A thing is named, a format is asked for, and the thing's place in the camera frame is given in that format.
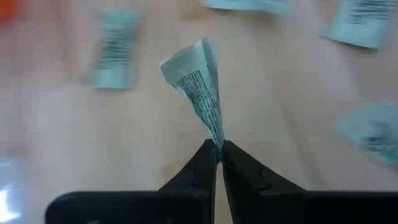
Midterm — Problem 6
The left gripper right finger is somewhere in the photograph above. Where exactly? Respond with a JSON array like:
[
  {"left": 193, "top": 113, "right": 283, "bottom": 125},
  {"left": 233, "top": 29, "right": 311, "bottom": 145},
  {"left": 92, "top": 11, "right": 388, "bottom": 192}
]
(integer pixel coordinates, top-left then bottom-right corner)
[{"left": 221, "top": 139, "right": 398, "bottom": 224}]

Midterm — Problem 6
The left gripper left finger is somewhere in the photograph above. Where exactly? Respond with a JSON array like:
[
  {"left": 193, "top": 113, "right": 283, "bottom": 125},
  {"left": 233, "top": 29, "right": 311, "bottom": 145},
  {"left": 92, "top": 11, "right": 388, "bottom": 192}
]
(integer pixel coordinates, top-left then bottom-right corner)
[{"left": 45, "top": 138, "right": 218, "bottom": 224}]

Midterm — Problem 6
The white printed packet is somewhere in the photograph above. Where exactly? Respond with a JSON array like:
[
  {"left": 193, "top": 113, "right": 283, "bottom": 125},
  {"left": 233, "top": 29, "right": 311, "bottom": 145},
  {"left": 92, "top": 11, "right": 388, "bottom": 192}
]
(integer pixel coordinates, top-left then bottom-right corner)
[
  {"left": 200, "top": 0, "right": 292, "bottom": 16},
  {"left": 322, "top": 0, "right": 396, "bottom": 50},
  {"left": 82, "top": 8, "right": 142, "bottom": 91},
  {"left": 159, "top": 37, "right": 225, "bottom": 153},
  {"left": 332, "top": 101, "right": 398, "bottom": 167}
]

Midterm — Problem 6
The orange plastic basket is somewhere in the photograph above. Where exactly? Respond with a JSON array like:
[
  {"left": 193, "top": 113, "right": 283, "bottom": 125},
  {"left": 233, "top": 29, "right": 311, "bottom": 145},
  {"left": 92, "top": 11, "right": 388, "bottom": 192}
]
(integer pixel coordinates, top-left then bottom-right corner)
[{"left": 0, "top": 0, "right": 21, "bottom": 27}]

